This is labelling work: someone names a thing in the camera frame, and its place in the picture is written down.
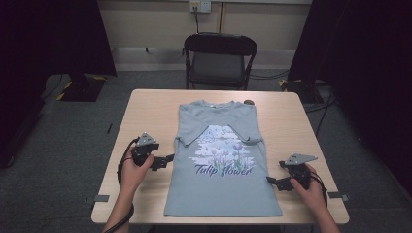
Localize black floor cable bundle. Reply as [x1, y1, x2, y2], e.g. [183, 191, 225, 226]
[304, 82, 338, 137]

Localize black stand base yellow stripes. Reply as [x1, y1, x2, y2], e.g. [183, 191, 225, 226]
[278, 78, 325, 105]
[56, 73, 108, 103]

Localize light blue printed t-shirt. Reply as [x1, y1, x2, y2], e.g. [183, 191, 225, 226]
[163, 99, 284, 218]

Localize right hand-held gripper black cable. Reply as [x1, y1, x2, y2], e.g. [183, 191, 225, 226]
[310, 171, 329, 208]

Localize person's left hand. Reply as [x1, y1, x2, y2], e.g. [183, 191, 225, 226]
[120, 154, 155, 195]

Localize white wall socket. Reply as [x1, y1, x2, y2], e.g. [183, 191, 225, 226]
[189, 0, 212, 14]

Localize person's right hand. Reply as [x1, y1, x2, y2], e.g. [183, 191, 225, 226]
[289, 163, 326, 213]

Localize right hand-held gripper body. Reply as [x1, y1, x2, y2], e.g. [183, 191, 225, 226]
[279, 153, 319, 190]

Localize black socket cable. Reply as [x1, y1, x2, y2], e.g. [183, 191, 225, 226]
[193, 6, 200, 34]

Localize black curtain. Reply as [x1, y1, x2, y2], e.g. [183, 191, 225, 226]
[287, 0, 412, 195]
[0, 0, 118, 169]

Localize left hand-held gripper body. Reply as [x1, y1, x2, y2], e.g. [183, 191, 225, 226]
[130, 131, 157, 168]

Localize black folding chair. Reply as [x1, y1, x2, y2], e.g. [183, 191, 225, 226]
[183, 31, 259, 91]

